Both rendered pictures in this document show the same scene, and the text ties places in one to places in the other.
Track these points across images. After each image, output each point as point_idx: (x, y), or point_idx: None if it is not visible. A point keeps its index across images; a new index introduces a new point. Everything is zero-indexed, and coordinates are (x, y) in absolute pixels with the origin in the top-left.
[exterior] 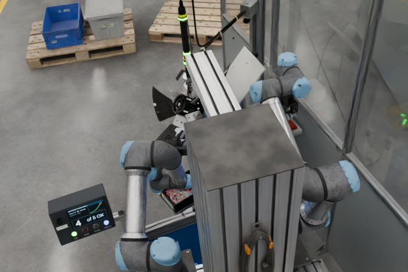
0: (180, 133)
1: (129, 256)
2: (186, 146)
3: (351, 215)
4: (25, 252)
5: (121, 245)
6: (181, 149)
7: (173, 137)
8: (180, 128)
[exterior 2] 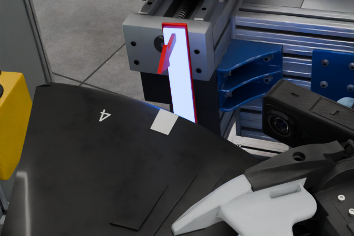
0: (284, 156)
1: None
2: (294, 102)
3: None
4: None
5: None
6: (328, 99)
7: (335, 219)
8: (249, 228)
